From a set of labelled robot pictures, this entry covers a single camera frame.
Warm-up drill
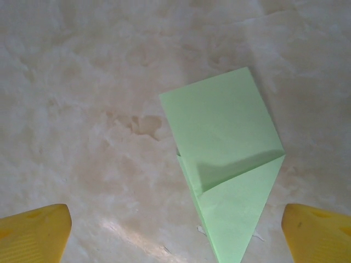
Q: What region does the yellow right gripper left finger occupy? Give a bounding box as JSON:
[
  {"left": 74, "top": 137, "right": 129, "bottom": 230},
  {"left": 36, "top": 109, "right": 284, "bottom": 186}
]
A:
[{"left": 0, "top": 204, "right": 72, "bottom": 263}]

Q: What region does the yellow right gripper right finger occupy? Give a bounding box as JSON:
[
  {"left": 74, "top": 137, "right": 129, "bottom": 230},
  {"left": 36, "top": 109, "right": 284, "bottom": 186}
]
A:
[{"left": 282, "top": 203, "right": 351, "bottom": 263}]

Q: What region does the light green square paper sheet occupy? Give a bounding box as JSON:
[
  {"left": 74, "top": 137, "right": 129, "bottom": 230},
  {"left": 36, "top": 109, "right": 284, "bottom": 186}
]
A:
[{"left": 158, "top": 66, "right": 286, "bottom": 263}]

